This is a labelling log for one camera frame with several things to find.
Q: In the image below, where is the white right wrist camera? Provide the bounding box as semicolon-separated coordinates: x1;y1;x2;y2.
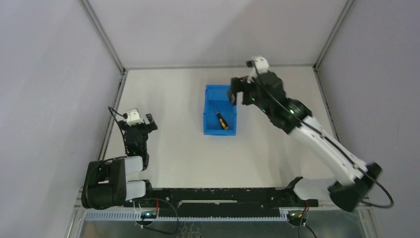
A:
246;56;269;83

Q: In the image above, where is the grey slotted cable duct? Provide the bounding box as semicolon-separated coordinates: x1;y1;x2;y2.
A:
84;210;288;222

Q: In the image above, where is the left controller board with cables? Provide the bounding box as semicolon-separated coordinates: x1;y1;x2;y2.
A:
134;198;180;235

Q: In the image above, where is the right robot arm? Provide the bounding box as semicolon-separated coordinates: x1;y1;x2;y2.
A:
227;71;395;212

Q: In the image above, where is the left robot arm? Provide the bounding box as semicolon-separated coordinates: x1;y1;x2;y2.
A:
81;111;158;210

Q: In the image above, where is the yellow black handled screwdriver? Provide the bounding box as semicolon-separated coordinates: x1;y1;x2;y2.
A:
211;101;229;130

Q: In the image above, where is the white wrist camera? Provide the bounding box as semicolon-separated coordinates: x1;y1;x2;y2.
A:
126;109;145;126
246;56;269;83

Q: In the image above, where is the black mounting rail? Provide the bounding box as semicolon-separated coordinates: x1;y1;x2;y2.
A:
123;187;319;217

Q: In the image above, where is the controller board with cables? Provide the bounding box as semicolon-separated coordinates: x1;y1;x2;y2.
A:
286;202;317;238
134;198;180;235

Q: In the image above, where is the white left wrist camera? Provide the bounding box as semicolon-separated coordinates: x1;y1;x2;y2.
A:
126;109;145;126

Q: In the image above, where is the right controller board with cables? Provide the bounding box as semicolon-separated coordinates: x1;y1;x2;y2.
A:
286;202;317;238

